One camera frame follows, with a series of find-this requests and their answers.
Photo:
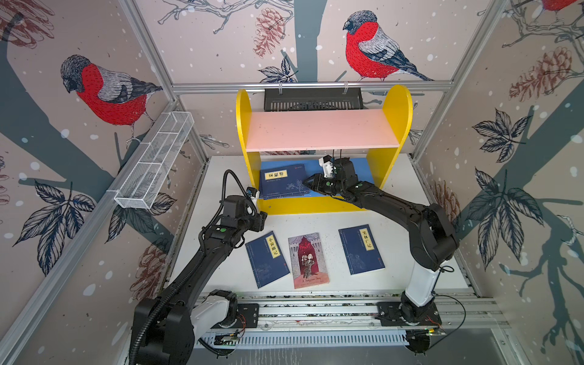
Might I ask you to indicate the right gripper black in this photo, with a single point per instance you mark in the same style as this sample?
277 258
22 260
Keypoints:
319 182

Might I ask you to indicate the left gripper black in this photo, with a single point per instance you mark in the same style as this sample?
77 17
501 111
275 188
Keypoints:
259 219

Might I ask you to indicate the blue book plant cover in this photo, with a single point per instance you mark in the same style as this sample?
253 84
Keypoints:
283 182

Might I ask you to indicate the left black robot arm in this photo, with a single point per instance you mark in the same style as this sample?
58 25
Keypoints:
166 329

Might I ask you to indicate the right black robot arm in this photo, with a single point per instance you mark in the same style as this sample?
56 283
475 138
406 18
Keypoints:
432 236

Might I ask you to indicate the blue book yellow label left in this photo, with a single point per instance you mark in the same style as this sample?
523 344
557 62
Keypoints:
266 259

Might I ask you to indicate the blue book yellow label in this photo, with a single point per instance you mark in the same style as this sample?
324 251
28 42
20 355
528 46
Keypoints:
266 259
360 250

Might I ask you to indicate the yellow pink blue bookshelf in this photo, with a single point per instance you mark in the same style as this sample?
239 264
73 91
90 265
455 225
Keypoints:
381 132

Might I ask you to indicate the red Hamlet book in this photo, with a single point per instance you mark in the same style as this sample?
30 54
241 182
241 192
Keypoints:
307 261

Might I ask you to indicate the black plastic tray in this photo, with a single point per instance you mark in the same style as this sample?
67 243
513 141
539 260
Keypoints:
312 99

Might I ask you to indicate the blue book yellow label right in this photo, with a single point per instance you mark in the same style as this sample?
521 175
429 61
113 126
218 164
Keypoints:
360 250

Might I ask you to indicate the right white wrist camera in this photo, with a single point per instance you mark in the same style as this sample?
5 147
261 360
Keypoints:
328 167

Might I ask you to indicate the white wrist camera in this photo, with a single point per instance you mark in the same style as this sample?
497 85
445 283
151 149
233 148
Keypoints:
328 167
252 192

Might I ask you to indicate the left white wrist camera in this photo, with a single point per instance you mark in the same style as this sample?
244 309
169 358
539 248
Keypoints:
252 192

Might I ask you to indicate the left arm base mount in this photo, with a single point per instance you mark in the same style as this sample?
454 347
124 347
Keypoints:
222 309

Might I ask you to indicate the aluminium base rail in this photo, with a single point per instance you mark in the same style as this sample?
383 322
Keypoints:
358 310

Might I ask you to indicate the white wire mesh basket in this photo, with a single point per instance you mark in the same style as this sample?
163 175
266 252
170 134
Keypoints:
147 177

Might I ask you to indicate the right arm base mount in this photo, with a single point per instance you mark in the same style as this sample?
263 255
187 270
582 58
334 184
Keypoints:
394 314

